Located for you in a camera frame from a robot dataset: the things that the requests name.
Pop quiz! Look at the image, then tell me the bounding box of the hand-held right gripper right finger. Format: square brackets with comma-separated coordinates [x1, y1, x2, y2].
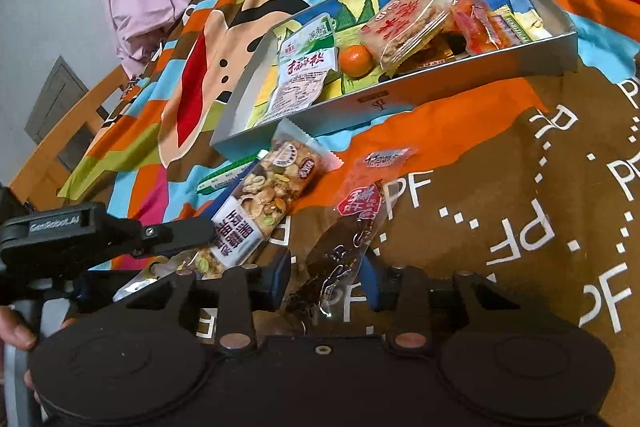
[360, 255, 522, 354]

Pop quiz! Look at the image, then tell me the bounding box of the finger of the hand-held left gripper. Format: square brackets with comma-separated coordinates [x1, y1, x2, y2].
[132, 216, 222, 259]

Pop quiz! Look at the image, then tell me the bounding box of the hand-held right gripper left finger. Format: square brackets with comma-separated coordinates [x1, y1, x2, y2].
[120, 249, 292, 354]

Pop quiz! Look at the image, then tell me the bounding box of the clear dark dried fruit packet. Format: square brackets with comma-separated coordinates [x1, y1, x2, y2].
[284, 146, 420, 324]

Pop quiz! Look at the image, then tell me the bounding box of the mixed nut bar packet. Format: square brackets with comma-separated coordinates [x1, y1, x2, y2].
[114, 119, 347, 304]

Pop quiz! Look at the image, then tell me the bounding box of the dinosaur print cardboard box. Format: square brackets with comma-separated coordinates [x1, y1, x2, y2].
[209, 0, 579, 164]

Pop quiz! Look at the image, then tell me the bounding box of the person's left hand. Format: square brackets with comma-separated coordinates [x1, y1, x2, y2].
[0, 306, 40, 353]

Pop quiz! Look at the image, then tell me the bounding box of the green white stick packet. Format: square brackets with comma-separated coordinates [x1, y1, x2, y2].
[196, 150, 271, 196]

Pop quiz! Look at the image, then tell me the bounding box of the grey door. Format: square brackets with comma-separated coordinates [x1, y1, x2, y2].
[25, 54, 109, 174]

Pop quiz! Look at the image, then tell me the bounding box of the colourful printed blanket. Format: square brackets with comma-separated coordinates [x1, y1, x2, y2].
[54, 0, 640, 427]

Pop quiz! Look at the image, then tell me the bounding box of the white green snack packet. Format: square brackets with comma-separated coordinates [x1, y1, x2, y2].
[266, 13, 337, 124]

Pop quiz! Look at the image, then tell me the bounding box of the orange tangerine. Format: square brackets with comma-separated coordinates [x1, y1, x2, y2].
[339, 45, 374, 79]

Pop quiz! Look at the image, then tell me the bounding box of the golden snack packet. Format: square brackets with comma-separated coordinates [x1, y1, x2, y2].
[400, 38, 467, 75]

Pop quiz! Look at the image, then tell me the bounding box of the clear rice cracker packet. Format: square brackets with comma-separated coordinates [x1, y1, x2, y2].
[359, 0, 453, 76]

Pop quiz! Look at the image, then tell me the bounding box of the red snack packet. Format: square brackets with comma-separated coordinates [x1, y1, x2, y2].
[449, 0, 512, 56]

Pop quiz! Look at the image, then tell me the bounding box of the yellow green snack packet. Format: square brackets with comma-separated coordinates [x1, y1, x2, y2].
[491, 6, 552, 44]

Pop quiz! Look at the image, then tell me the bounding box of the wooden bed frame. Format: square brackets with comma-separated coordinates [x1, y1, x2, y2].
[7, 66, 134, 214]

